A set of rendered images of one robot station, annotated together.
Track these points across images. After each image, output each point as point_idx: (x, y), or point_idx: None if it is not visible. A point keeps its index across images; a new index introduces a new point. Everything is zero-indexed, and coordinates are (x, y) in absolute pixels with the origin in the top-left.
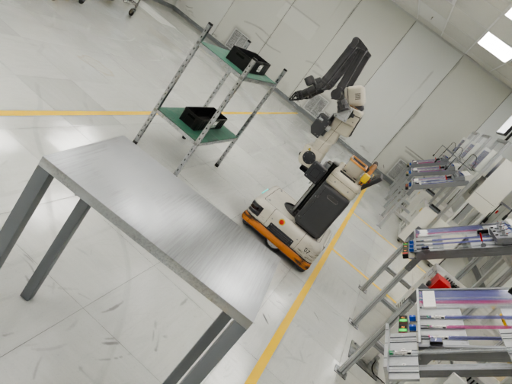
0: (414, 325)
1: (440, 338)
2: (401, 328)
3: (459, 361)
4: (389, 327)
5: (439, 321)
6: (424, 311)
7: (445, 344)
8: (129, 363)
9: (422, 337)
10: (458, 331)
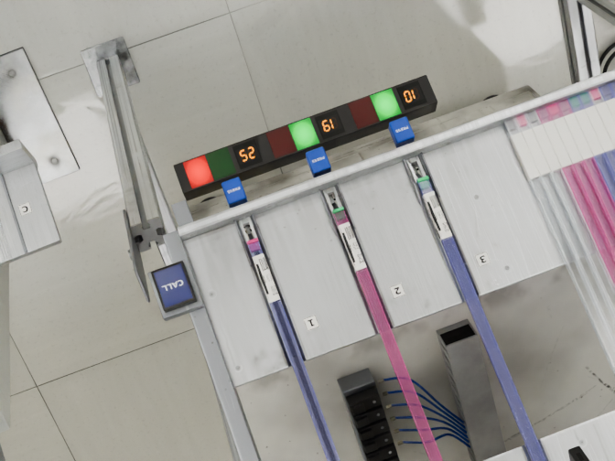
0: (318, 167)
1: (185, 294)
2: (311, 127)
3: (557, 285)
4: (598, 11)
5: (412, 229)
6: (484, 151)
7: (226, 306)
8: None
9: (253, 219)
10: (351, 316)
